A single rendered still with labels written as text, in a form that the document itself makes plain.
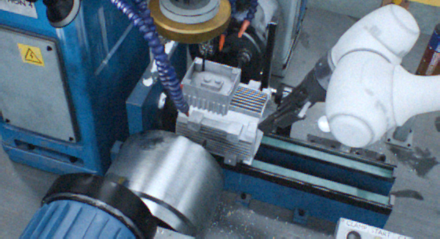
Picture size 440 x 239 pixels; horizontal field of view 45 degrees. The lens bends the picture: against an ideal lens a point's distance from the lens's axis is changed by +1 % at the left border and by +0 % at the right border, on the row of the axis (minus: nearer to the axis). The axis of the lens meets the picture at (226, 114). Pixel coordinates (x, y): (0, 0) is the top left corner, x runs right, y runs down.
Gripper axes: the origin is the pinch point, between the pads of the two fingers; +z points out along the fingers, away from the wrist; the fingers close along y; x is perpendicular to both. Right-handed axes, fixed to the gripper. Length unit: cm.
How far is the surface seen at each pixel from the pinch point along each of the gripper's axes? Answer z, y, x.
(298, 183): 10.9, 1.1, 17.4
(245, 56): 9.1, -24.2, -9.7
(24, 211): 55, 25, -34
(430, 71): -17.0, -33.1, 30.7
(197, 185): 2.8, 24.1, -9.6
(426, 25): 65, -217, 107
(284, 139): 14.3, -12.2, 11.7
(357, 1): 88, -227, 68
